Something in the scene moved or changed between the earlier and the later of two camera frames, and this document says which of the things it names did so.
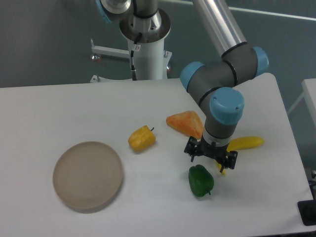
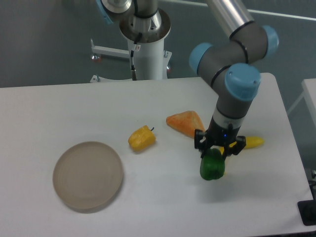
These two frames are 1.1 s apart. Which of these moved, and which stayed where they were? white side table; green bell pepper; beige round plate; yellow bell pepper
Moved: green bell pepper
Stayed: yellow bell pepper; white side table; beige round plate
